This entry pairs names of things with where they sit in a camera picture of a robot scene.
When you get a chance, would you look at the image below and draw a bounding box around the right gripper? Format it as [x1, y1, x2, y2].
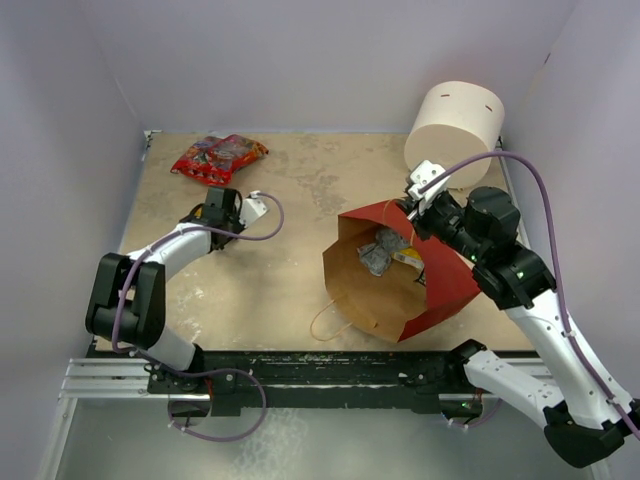
[397, 190, 486, 262]

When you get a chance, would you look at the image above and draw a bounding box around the red paper bag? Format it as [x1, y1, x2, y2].
[309, 199, 480, 344]

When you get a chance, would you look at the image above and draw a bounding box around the large red snack bag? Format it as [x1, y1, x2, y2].
[170, 134, 269, 187]

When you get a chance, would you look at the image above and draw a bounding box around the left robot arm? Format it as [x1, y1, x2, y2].
[85, 187, 245, 392]

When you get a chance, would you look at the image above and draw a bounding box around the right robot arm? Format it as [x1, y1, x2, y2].
[399, 186, 639, 468]

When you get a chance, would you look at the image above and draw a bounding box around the silver candy packet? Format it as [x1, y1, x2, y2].
[356, 243, 392, 277]
[375, 227, 410, 254]

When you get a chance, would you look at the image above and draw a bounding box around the cream cylindrical container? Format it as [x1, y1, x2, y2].
[404, 81, 505, 169]

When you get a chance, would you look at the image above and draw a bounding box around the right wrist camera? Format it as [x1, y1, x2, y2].
[405, 160, 449, 209]

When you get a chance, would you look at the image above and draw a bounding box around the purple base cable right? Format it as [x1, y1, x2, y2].
[447, 397, 509, 431]

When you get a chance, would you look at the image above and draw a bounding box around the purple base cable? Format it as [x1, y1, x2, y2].
[166, 369, 269, 444]
[447, 397, 509, 431]

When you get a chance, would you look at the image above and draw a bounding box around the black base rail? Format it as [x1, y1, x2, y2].
[145, 351, 494, 423]

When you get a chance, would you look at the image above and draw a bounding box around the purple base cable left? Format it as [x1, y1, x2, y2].
[166, 369, 269, 444]

